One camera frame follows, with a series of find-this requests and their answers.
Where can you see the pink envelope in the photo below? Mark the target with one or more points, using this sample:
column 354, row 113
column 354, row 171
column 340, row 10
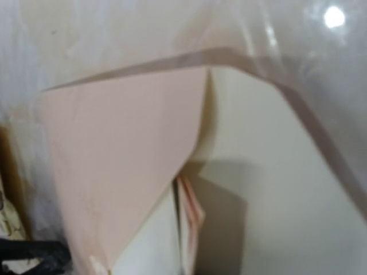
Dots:
column 278, row 195

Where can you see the pink printed card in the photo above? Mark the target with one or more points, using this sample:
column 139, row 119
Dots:
column 191, row 218

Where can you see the wax seal sticker sheet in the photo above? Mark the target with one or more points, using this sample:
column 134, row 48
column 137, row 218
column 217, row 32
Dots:
column 15, row 223

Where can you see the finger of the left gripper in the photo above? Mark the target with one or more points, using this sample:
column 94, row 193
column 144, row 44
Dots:
column 54, row 255

